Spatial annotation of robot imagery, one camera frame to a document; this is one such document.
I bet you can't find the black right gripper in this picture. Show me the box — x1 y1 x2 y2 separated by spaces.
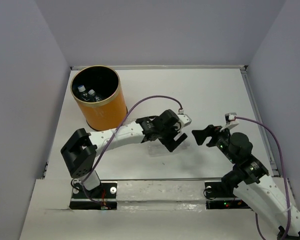
191 123 237 164

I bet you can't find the clear bottle white cap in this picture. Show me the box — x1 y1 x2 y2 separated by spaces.
77 84 90 102

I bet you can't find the black-label black-cap bottle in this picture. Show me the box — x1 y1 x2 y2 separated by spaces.
88 89 104 103

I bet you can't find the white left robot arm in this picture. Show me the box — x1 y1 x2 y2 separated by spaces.
60 109 192 198

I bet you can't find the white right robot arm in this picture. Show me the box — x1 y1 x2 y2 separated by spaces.
192 125 300 240

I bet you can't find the orange cylindrical bin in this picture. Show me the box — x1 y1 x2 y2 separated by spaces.
70 65 128 131

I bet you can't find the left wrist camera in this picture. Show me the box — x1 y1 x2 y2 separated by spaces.
177 109 192 129

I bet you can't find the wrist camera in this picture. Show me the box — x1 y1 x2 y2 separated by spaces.
220 112 239 132
177 109 192 129

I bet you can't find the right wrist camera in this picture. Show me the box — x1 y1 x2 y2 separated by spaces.
220 112 239 132

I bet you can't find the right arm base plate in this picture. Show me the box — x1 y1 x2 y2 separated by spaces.
203 181 250 210

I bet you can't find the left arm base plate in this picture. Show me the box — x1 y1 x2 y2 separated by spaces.
69 179 118 211

